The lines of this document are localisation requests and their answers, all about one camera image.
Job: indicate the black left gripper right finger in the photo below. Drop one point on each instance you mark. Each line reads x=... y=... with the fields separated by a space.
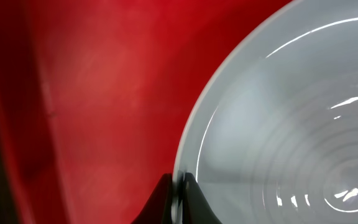
x=196 y=209

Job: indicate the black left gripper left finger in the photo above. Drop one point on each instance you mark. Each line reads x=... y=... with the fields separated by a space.
x=157 y=209

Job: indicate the large light blue plate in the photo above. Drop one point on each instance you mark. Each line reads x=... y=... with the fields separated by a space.
x=273 y=137

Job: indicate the red plastic tray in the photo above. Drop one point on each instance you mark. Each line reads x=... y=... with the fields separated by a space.
x=94 y=96

